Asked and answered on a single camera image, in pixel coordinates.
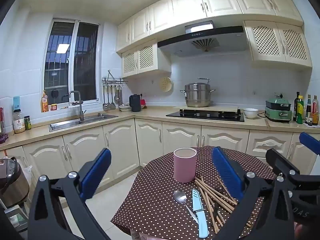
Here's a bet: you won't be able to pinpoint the pile of wooden chopsticks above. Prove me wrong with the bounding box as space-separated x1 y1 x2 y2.
194 176 253 234

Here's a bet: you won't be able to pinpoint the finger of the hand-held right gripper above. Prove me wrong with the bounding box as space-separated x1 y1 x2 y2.
265 149 309 188
299 131 320 154

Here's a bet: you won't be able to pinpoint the barred kitchen window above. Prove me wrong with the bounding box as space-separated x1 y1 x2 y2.
42 17 100 105

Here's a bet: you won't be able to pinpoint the dark glass bottle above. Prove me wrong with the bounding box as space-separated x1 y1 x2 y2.
294 92 300 122

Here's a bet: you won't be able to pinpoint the steel sink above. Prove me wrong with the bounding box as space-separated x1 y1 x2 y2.
49 114 119 132

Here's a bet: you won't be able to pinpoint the rice cooker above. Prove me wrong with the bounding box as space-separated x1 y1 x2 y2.
0 156 30 208

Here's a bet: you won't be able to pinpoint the white lidded jar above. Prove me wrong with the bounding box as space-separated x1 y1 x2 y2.
12 109 26 134

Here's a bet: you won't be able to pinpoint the hanging metal ladle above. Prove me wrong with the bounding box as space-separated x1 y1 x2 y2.
102 85 110 111

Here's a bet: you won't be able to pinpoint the orange dish soap bottle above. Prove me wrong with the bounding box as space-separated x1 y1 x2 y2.
41 91 49 112

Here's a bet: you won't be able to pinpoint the black kettle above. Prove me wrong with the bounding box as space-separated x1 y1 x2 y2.
129 94 142 112

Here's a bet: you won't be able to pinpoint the hanging metal skimmer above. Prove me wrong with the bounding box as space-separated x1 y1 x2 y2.
114 85 123 107

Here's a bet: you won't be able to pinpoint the green electric hot pot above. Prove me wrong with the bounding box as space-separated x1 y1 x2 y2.
264 93 293 123

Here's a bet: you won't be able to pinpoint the orange sauce bottle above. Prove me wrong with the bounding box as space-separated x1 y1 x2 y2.
311 98 319 126

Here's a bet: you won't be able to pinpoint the dark sauce bottle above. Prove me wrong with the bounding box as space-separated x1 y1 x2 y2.
305 94 312 125

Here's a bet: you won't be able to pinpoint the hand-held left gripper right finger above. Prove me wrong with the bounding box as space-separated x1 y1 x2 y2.
211 146 295 240

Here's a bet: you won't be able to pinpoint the round polka-dot table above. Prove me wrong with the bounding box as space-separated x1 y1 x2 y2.
110 145 277 240

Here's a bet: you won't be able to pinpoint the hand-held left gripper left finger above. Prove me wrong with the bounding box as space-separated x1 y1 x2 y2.
27 148 112 240

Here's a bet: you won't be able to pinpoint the metal frame side shelf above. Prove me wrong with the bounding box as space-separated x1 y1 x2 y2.
4 202 29 233

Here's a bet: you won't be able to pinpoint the white bowl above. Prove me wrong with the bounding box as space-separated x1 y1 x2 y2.
243 108 259 119

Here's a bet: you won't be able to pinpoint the pink utensil holder cup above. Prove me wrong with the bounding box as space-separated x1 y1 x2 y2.
173 147 197 183

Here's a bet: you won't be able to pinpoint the hanging metal spatula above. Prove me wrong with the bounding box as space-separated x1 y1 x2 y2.
109 85 117 110

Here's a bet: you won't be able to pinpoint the cream wall cabinets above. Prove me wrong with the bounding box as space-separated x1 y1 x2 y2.
116 0 304 53

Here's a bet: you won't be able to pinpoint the cream kitchen base cabinets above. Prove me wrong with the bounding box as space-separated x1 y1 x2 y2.
0 118 320 205

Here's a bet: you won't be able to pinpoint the light blue sheathed knife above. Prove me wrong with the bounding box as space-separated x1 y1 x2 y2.
192 189 209 239

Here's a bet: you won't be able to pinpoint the cream lattice door cabinet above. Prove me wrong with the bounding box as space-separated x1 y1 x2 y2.
121 40 172 78
243 20 313 68

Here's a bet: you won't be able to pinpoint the steel faucet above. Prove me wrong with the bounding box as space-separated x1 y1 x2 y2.
68 91 87 121

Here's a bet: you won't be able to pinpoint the wall utensil rack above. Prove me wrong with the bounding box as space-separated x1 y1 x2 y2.
102 70 128 85

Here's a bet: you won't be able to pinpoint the black range hood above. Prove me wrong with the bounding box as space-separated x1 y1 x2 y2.
157 21 248 57

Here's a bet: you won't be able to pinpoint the green bottle yellow cap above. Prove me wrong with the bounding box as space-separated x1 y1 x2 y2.
296 95 304 124

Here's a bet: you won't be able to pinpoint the wooden cutting board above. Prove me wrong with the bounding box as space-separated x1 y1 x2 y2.
179 106 240 112

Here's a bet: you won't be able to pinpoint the steel steamer pot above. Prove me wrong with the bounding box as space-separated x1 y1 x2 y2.
180 78 216 108

